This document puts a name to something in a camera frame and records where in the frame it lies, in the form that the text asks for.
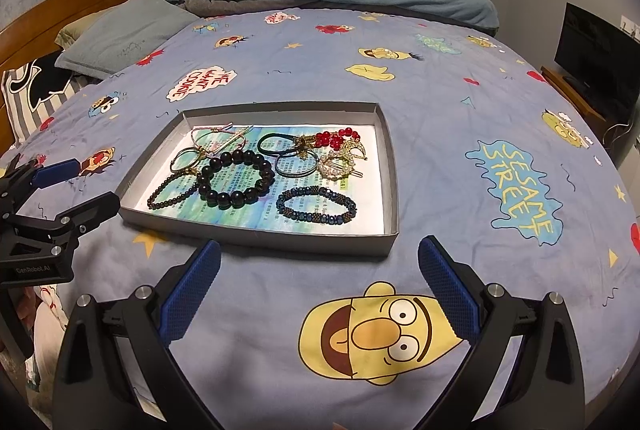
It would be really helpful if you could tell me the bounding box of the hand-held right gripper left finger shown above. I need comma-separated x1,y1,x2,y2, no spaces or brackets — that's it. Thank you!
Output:
52,239,223,430

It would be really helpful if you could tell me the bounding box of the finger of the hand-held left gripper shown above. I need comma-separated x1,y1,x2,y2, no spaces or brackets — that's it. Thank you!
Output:
15,191,121,256
0,159,81,211

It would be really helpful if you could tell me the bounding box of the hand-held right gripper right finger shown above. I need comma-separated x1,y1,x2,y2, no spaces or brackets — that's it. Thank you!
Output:
417,235,588,430

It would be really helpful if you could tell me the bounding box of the small dark bead bracelet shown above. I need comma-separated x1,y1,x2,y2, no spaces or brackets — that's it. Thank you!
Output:
146,167,202,212

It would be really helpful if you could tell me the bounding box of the grey cardboard tray box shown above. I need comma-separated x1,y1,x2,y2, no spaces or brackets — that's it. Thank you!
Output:
118,102,401,258

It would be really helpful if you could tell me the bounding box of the gold ring bracelet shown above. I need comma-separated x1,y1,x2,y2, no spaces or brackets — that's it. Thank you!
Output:
172,146,207,173

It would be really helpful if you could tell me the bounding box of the blue bead bracelet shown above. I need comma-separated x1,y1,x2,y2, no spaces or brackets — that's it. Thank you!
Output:
276,186,358,226

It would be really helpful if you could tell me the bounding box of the grey hair tie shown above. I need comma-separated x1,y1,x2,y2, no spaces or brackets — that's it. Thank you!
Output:
274,153,321,179

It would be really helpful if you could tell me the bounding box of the pearl hair clip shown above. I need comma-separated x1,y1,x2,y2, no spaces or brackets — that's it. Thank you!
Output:
316,150,362,183

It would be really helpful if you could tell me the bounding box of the gold crescent jewelry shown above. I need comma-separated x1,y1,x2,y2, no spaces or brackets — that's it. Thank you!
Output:
292,134,370,162

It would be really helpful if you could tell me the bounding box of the striped black and white pillow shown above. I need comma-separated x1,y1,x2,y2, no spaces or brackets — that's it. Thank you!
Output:
0,58,83,146

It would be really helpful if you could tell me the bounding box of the blue cartoon printed bedsheet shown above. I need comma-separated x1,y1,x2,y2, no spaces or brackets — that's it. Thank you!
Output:
0,5,640,430

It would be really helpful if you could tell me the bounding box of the printed paper sheet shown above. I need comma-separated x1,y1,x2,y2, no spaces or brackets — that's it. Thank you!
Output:
172,123,386,233

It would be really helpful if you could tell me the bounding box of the olive pillow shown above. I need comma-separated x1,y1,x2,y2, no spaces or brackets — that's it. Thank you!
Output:
55,8,117,50

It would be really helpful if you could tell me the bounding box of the grey pillow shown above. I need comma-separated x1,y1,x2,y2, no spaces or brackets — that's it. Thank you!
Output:
54,0,201,81

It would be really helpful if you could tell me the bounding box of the wooden television stand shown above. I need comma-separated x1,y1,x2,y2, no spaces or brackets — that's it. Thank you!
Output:
541,65,608,126

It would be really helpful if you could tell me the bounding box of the grey-brown folded blanket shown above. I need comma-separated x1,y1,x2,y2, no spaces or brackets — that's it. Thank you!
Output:
185,0,281,17

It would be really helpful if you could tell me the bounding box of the black television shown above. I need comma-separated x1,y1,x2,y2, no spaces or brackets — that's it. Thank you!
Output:
554,2,640,123

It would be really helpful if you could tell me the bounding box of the large black bead bracelet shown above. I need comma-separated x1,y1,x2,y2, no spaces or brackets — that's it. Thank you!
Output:
196,149,277,210

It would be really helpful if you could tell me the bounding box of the pink cord bracelet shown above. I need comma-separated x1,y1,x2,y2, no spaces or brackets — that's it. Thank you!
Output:
190,121,253,157

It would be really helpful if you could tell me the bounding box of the black hair tie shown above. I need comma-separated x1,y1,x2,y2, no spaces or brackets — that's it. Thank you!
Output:
256,133,302,159

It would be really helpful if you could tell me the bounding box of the red bead bracelet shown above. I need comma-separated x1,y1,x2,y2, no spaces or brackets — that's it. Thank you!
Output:
315,126,358,151

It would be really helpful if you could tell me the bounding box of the white power cable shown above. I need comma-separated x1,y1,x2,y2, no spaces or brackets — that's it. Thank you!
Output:
602,123,636,146

